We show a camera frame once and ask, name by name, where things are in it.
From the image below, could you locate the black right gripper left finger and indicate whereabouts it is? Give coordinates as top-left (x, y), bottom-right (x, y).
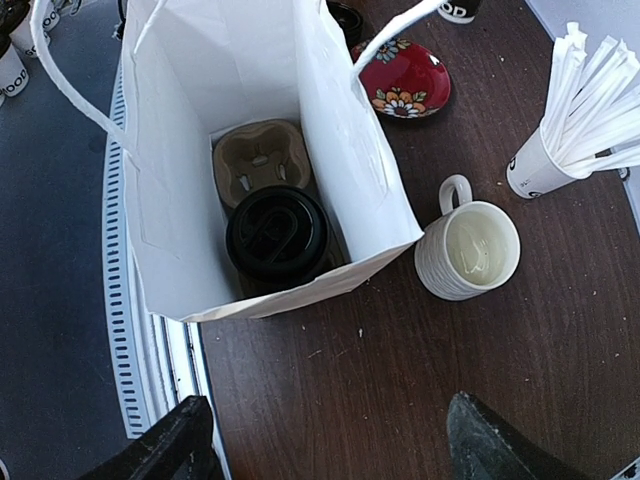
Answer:
top-left (82, 395), bottom-right (223, 479)

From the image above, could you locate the bundle of white wrapped straws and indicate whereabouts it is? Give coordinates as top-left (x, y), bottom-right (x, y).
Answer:
top-left (540, 22), bottom-right (639, 178)

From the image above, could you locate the cardboard cup carrier tray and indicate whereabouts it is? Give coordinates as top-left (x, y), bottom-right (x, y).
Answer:
top-left (212, 119), bottom-right (344, 296)

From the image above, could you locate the stack of paper cups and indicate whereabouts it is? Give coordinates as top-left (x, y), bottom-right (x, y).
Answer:
top-left (1, 1), bottom-right (38, 98)

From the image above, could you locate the aluminium front rail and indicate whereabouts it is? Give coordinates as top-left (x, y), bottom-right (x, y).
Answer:
top-left (99, 64), bottom-right (221, 480)

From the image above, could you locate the brown paper bag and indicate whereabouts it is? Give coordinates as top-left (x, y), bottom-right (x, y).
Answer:
top-left (30, 1), bottom-right (437, 322)

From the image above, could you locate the red floral plate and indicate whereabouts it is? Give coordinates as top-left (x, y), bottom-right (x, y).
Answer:
top-left (359, 38), bottom-right (452, 119)

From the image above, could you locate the paper cup holding straws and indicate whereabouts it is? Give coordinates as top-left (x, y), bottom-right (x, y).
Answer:
top-left (506, 127), bottom-right (591, 199)

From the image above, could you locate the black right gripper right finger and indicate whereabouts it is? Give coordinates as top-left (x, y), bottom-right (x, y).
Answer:
top-left (446, 392), bottom-right (585, 479)

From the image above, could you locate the cream ceramic mug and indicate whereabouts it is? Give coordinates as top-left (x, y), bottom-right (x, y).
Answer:
top-left (414, 174), bottom-right (521, 301)

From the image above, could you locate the stack of black lids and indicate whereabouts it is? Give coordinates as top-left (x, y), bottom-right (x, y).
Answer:
top-left (326, 1), bottom-right (364, 48)

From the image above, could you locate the black white paper cup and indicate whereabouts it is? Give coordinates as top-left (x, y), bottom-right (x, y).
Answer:
top-left (224, 186), bottom-right (332, 284)
top-left (437, 0), bottom-right (482, 25)

